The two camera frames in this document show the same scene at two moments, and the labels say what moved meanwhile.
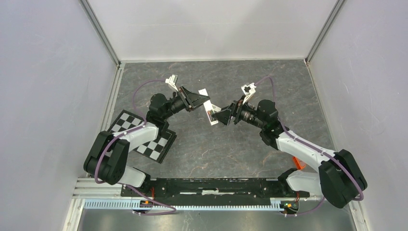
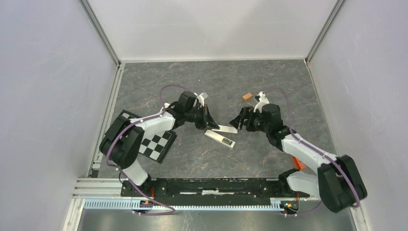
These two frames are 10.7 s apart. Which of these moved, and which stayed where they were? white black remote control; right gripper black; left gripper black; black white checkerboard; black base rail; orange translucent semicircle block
Moved: white black remote control; right gripper black; left gripper black
Stayed: black base rail; black white checkerboard; orange translucent semicircle block
